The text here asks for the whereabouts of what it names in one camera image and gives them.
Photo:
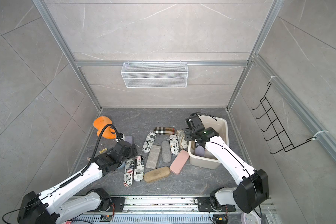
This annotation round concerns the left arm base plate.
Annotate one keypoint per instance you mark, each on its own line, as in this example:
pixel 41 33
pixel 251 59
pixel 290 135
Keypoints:
pixel 114 204

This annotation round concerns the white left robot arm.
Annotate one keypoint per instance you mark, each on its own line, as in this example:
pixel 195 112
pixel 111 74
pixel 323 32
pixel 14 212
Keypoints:
pixel 56 204

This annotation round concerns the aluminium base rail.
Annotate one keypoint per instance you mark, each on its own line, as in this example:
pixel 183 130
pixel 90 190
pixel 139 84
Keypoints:
pixel 171 210

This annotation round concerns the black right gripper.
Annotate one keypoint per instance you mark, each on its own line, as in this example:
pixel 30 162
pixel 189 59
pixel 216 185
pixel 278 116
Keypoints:
pixel 187 133

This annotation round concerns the white round clock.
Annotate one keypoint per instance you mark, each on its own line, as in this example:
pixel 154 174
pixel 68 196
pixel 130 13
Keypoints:
pixel 250 218

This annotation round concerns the map print glasses case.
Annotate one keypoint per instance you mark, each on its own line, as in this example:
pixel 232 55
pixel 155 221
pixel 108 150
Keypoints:
pixel 183 144

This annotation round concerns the newspaper flag case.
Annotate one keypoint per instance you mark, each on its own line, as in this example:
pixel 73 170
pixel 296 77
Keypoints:
pixel 129 170
pixel 138 171

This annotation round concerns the tan fabric case front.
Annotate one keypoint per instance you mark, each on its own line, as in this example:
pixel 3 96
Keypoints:
pixel 157 174

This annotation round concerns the white wire mesh basket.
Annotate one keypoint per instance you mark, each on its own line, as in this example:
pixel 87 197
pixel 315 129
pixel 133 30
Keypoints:
pixel 155 74

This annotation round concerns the stone grey flat case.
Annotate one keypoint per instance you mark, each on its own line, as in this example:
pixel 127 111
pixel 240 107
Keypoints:
pixel 153 157

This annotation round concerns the beige plastic storage bin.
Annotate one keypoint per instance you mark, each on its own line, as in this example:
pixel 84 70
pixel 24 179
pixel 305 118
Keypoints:
pixel 208 160

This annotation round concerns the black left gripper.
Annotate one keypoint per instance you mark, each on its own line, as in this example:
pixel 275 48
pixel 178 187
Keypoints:
pixel 133 154

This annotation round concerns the newspaper flag case right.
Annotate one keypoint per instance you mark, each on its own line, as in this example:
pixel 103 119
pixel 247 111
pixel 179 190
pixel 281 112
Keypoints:
pixel 138 171

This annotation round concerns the plaid glasses case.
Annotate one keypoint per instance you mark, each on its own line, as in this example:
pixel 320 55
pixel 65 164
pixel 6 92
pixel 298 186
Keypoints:
pixel 164 130

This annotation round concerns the purple case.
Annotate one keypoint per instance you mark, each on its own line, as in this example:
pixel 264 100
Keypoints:
pixel 129 139
pixel 200 151

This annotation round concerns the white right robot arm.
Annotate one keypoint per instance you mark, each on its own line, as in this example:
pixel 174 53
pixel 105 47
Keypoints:
pixel 252 185

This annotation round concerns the newspaper flag case left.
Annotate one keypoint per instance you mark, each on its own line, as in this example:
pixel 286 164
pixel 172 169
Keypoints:
pixel 129 170

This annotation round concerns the orange plush toy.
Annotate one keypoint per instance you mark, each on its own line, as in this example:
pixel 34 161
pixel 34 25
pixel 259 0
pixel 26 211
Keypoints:
pixel 100 123

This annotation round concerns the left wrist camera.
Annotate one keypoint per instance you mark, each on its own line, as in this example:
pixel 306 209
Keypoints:
pixel 120 137

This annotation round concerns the pink flat case right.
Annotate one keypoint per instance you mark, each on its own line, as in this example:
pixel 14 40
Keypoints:
pixel 179 162

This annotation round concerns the newspaper print case centre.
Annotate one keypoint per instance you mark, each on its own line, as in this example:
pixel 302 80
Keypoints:
pixel 174 145

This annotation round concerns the black wire hook rack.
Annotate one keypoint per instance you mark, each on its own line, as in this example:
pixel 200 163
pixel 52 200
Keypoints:
pixel 275 125

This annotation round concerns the newspaper case under tan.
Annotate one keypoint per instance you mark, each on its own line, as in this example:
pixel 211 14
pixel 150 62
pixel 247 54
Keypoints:
pixel 149 141

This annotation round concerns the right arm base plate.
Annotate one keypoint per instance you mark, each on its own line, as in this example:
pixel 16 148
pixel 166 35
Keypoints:
pixel 206 204

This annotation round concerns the grey fabric case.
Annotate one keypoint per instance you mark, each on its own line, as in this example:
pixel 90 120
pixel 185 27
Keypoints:
pixel 166 153

